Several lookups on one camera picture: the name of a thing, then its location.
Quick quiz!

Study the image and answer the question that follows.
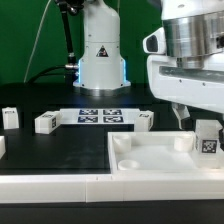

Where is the white U-shaped obstacle fence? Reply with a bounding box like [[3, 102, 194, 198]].
[[0, 135, 224, 204]]

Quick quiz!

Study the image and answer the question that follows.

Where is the white cable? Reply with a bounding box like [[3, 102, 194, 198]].
[[23, 0, 54, 84]]

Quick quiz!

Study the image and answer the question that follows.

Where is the black cable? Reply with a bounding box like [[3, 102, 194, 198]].
[[26, 65, 75, 84]]

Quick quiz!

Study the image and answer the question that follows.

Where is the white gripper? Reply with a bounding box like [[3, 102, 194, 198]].
[[143, 28, 224, 130]]

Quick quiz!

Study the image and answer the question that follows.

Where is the white square tabletop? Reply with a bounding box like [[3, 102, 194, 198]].
[[108, 131, 224, 174]]

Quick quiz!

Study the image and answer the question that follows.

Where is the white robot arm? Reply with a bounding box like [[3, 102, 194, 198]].
[[74, 0, 224, 120]]

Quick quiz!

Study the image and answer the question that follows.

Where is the white fiducial marker sheet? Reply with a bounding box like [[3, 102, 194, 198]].
[[60, 108, 140, 125]]

